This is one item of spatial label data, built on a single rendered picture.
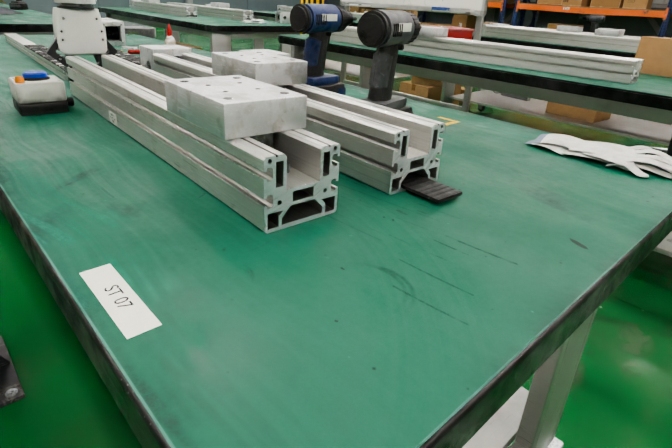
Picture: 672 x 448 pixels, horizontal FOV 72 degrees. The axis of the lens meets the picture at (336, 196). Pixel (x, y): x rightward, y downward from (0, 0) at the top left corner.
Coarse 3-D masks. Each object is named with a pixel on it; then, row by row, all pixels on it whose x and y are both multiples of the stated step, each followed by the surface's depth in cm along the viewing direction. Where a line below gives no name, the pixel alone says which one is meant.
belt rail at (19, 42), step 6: (6, 36) 182; (12, 36) 177; (18, 36) 178; (12, 42) 174; (18, 42) 163; (24, 42) 162; (30, 42) 163; (18, 48) 165; (24, 48) 156; (30, 54) 150; (36, 54) 142; (36, 60) 144; (42, 60) 140; (48, 66) 132; (54, 66) 126; (54, 72) 127; (60, 72) 124; (66, 78) 120
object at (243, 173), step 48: (96, 96) 92; (144, 96) 69; (144, 144) 73; (192, 144) 58; (240, 144) 49; (288, 144) 55; (336, 144) 52; (240, 192) 51; (288, 192) 49; (336, 192) 54
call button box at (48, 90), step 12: (12, 84) 86; (24, 84) 84; (36, 84) 86; (48, 84) 87; (60, 84) 88; (24, 96) 85; (36, 96) 86; (48, 96) 87; (60, 96) 89; (24, 108) 86; (36, 108) 87; (48, 108) 88; (60, 108) 89
